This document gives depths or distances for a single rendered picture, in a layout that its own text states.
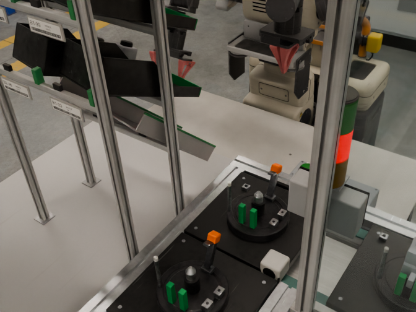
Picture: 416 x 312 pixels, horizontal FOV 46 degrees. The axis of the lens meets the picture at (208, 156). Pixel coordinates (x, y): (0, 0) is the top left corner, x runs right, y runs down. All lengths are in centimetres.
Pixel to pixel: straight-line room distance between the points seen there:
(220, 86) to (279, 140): 203
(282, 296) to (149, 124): 44
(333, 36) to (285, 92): 117
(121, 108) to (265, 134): 56
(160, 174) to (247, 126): 35
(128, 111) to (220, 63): 269
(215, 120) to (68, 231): 61
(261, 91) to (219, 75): 184
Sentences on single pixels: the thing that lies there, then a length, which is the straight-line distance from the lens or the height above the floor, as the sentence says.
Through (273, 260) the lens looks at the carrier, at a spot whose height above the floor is 99.
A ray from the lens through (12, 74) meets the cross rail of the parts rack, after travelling 107.
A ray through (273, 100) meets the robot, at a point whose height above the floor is 81.
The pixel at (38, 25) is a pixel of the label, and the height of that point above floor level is 144.
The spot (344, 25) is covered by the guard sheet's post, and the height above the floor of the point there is 153.
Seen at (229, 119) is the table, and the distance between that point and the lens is 164.
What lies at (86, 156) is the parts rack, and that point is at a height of 95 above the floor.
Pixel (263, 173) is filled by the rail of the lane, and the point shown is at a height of 96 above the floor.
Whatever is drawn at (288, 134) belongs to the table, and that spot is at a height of 86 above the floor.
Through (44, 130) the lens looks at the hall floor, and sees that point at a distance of 333.
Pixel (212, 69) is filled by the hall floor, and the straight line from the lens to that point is 376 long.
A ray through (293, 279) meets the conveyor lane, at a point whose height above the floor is 95.
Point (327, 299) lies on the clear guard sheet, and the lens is 94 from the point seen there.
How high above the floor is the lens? 177
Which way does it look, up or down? 38 degrees down
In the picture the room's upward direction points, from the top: 3 degrees counter-clockwise
